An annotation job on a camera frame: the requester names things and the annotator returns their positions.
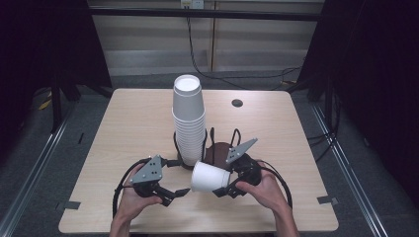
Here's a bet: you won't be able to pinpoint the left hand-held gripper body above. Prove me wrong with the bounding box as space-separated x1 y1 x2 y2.
128 154 164 198

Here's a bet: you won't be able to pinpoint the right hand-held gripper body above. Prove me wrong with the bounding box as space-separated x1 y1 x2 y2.
225 137 263 187

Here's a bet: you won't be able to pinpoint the white disposable paper cup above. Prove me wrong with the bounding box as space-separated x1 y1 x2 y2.
190 160 232 194

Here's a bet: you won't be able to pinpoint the dark brown double cup rack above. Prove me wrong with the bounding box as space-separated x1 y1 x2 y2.
173 126 243 171

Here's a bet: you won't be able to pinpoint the stack of white cups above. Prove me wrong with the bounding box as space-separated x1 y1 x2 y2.
171 74 208 167

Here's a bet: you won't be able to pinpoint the person's right hand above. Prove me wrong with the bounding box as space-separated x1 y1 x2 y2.
234 160 290 213

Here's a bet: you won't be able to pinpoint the person's left hand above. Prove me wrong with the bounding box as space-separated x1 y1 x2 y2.
115 163 164 222

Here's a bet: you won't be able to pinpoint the grey tape piece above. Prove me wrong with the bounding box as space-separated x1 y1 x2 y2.
316 195 340 206
54 199 82 212

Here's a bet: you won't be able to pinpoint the black metal stand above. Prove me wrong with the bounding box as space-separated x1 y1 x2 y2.
48 74 115 134
286 73 336 133

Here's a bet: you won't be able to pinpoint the black horizontal metal bar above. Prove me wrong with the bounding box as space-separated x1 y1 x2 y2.
88 7 325 23

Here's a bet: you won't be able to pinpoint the black curtain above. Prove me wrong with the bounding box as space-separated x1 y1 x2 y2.
296 0 419 209
0 0 114 159

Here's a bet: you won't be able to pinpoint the left hand-held gripper black cable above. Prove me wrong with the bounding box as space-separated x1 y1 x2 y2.
112 157 153 220

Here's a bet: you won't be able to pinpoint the hand-held gripper black cable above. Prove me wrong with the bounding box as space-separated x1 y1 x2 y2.
112 157 153 220
260 159 294 210

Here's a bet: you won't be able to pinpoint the right hand-held gripper black cable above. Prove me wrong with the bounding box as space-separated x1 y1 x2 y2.
260 159 294 210

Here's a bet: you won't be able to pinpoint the black floor cables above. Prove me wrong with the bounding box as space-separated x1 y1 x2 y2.
306 129 341 163

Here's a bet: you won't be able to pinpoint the black cable from wall socket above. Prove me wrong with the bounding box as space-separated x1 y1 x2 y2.
185 7 302 92

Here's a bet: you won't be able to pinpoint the metal floor rail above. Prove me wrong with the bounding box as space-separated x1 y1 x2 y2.
310 104 390 237
0 107 76 237

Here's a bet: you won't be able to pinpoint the white wall socket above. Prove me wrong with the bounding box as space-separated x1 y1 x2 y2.
180 0 206 10

